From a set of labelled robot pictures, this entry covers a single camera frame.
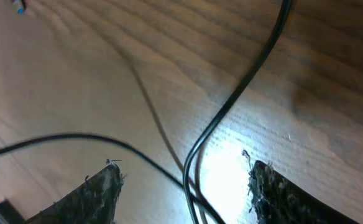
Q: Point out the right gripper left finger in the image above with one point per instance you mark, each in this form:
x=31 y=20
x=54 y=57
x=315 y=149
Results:
x=93 y=202

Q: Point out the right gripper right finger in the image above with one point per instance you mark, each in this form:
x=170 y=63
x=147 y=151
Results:
x=277 y=200

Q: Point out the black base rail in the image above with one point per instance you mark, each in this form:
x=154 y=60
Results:
x=9 y=214

